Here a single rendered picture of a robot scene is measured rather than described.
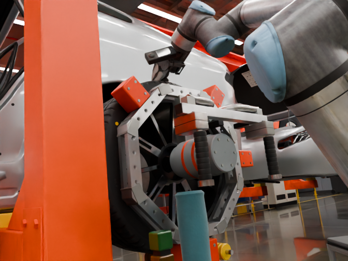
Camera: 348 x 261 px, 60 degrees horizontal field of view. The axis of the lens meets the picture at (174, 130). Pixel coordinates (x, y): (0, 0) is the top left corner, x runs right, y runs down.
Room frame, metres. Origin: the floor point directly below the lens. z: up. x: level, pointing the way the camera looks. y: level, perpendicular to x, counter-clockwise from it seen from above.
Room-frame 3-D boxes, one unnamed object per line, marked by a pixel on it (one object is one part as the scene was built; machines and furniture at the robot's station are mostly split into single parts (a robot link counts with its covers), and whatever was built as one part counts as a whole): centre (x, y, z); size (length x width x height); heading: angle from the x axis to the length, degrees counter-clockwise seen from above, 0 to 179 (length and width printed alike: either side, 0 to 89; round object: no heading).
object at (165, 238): (0.71, 0.06, 0.64); 0.04 x 0.04 x 0.04; 42
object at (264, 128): (1.05, -0.30, 0.93); 0.09 x 0.05 x 0.05; 42
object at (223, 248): (1.25, -0.06, 0.51); 0.29 x 0.06 x 0.06; 42
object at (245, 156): (1.31, -0.27, 0.85); 0.09 x 0.08 x 0.07; 132
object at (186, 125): (0.83, -0.05, 0.93); 0.09 x 0.05 x 0.05; 42
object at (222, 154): (1.04, -0.09, 0.85); 0.21 x 0.14 x 0.14; 42
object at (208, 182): (0.80, -0.07, 0.83); 0.04 x 0.04 x 0.16
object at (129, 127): (1.09, -0.04, 0.85); 0.54 x 0.07 x 0.54; 132
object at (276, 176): (1.03, -0.32, 0.83); 0.04 x 0.04 x 0.16
